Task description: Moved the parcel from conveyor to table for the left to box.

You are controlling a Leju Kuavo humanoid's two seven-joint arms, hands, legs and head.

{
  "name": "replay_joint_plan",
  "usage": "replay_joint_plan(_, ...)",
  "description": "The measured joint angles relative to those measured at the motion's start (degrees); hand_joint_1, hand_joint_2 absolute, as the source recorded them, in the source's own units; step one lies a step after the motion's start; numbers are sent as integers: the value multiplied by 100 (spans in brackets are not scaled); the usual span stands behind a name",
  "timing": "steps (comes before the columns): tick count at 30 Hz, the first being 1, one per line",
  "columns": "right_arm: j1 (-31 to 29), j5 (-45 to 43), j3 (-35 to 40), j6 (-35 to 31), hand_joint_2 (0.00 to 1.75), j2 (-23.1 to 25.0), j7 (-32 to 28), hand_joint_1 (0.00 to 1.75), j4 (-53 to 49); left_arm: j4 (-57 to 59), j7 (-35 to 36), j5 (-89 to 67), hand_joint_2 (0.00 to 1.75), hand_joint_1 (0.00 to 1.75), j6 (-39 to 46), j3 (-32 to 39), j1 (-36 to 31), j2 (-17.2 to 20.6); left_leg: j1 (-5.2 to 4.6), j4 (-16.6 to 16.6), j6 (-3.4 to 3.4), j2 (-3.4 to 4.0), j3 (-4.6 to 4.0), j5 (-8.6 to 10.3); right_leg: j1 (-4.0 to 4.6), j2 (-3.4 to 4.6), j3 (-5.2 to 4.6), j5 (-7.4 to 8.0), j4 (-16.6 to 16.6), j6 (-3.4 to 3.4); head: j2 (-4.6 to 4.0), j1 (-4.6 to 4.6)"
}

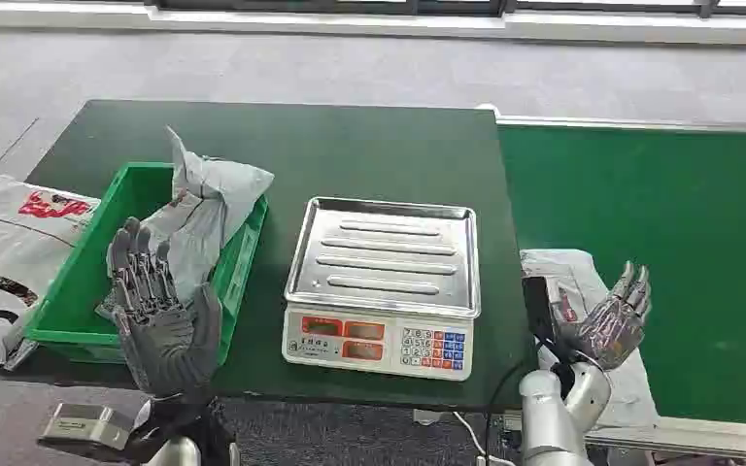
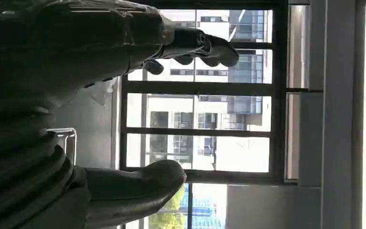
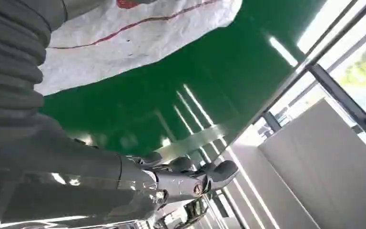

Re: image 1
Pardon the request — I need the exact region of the green conveyor belt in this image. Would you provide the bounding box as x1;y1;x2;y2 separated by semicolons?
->
496;114;746;462

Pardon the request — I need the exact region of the black cable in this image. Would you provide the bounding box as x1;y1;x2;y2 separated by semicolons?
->
483;357;530;466

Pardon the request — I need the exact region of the white cable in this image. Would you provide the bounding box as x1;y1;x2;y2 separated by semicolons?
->
452;411;517;466

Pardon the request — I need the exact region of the grey plastic parcel bag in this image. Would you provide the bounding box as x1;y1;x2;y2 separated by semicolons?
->
94;125;277;324

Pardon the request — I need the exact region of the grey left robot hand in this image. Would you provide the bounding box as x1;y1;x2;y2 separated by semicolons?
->
105;216;223;401

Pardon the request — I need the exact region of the green plastic crate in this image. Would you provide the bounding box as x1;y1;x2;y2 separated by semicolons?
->
23;161;270;367

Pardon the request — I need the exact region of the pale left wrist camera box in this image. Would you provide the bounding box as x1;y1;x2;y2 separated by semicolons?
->
36;402;137;462

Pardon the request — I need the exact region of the white electronic weighing scale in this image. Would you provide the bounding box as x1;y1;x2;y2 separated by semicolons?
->
281;195;483;383

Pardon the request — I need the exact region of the white printed parcel bag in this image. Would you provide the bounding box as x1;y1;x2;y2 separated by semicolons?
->
0;174;102;372

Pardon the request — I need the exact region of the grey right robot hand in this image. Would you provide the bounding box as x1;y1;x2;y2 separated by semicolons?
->
574;260;653;372

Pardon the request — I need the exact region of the pale grey parcel bag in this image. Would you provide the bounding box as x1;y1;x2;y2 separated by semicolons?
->
518;249;661;431

